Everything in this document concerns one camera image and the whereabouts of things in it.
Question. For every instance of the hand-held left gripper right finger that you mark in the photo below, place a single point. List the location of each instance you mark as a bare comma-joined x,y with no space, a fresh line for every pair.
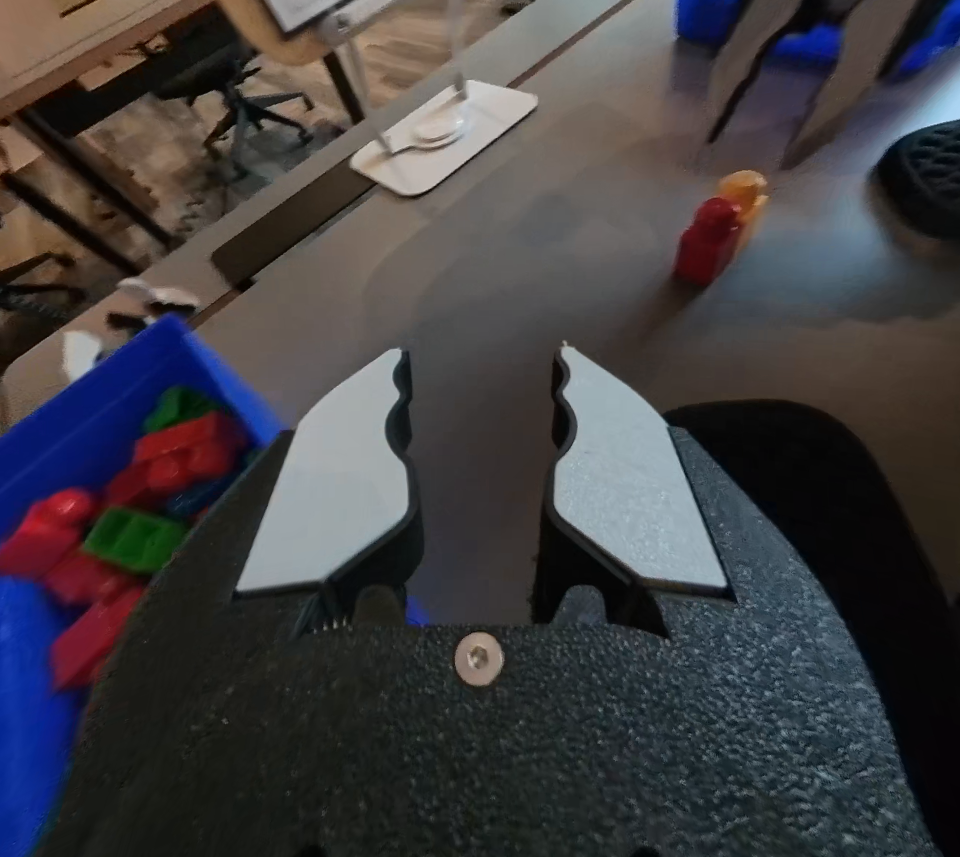
630,490

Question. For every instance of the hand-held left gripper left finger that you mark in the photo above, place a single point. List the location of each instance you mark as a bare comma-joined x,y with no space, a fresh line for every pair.
330,497

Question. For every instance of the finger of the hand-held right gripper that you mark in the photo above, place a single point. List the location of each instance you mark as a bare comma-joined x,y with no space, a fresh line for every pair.
758,40
863,62

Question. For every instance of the orange mega block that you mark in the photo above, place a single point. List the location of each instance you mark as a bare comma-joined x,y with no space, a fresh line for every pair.
746,194

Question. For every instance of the pile of mixed mega blocks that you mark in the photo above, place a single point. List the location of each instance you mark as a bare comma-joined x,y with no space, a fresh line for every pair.
135,512

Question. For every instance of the red mega block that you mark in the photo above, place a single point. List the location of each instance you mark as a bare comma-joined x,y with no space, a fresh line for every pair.
705,250

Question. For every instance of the blue plastic bin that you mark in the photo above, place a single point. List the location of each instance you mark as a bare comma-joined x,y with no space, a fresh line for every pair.
75,407

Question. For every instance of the black perforated rubber pad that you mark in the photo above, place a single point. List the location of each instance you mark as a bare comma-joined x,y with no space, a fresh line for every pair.
840,527
927,179

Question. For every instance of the black office chair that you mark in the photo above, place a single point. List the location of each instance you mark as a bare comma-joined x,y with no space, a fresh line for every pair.
240,100

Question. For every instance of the wooden table frame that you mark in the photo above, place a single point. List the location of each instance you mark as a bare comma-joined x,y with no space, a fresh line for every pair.
90,40

